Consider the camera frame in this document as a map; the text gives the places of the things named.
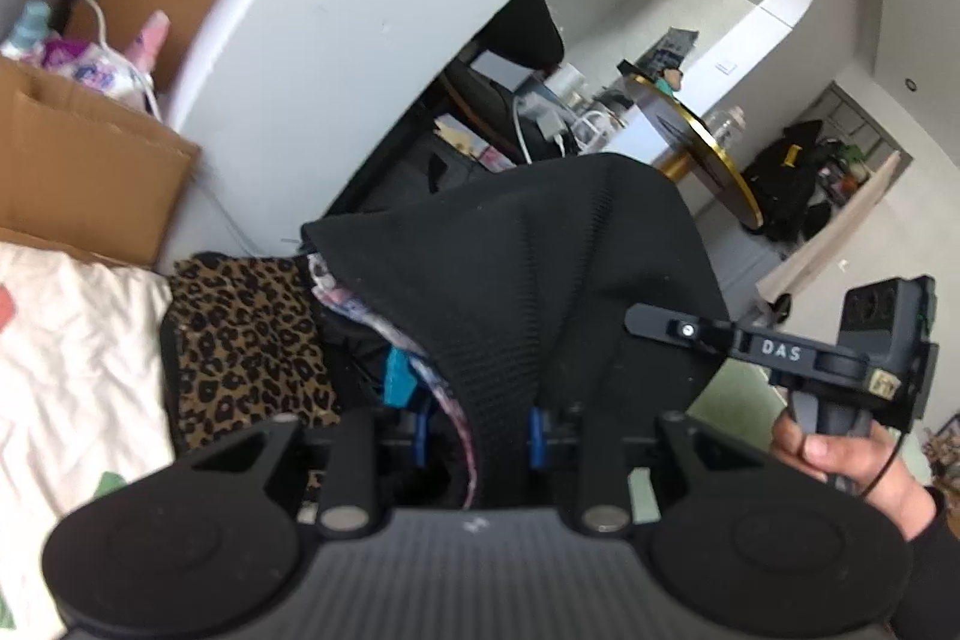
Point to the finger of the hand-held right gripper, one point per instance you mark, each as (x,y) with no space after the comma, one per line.
(675,326)

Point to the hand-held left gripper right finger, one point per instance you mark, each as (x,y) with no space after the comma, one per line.
(535,439)

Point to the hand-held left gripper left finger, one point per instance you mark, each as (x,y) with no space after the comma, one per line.
(420,434)

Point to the black pants with patterned sides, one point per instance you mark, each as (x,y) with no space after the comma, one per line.
(525,272)

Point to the person's right forearm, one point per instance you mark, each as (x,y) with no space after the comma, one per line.
(934,572)

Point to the person's right hand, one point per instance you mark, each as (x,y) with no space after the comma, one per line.
(840,458)

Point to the blue plastic object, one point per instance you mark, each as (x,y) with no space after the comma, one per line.
(397,377)

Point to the round gold-rimmed table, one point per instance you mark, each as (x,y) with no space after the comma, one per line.
(705,154)

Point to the black bag yellow trim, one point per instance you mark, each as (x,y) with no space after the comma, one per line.
(780,175)

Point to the leopard print cloth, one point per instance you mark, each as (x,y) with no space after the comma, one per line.
(240,340)

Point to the clear plastic bottle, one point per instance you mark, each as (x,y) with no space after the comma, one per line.
(726,128)

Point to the black fabric bag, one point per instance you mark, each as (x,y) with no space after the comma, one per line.
(420,171)

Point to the white box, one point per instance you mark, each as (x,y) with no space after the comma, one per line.
(496,72)

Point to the black office chair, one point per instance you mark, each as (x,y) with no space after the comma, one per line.
(517,33)

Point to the cream bear print bedsheet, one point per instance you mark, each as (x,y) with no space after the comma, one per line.
(75,370)

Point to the pink bottle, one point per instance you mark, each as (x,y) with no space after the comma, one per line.
(146,45)

